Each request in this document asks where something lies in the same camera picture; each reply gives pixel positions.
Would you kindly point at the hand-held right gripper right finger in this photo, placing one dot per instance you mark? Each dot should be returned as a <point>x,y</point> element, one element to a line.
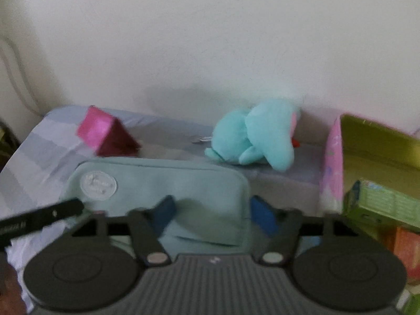
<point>264,215</point>

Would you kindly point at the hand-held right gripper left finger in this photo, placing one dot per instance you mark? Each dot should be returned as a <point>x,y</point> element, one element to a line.
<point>164,215</point>

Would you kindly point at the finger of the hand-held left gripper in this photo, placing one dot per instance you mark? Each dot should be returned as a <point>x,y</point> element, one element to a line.
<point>42,218</point>

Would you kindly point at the light green fabric pouch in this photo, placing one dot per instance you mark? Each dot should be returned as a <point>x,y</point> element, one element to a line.
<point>164,177</point>

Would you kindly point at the teal plush toy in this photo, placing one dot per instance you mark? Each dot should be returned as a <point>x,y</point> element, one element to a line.
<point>256,134</point>

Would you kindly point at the pink foil box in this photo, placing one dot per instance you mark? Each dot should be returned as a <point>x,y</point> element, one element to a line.
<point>98,128</point>

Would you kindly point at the pink biscuit tin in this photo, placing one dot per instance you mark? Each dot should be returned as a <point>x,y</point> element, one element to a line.
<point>377,151</point>

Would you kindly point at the person's left forearm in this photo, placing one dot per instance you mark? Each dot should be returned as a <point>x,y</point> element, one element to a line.
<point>10,288</point>

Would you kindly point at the white crumpled cloth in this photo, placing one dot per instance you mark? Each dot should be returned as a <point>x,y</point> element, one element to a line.
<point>29,246</point>

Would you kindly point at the striped pale blue bed sheet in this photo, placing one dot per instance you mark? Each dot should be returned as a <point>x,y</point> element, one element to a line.
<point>42,151</point>

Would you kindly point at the green carton box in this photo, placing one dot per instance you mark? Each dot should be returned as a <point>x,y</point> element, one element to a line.
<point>387,203</point>

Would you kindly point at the orange box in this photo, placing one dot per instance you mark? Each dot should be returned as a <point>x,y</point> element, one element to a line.
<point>407,246</point>

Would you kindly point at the light green box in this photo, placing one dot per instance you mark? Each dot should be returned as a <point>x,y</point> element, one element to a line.
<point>411,303</point>

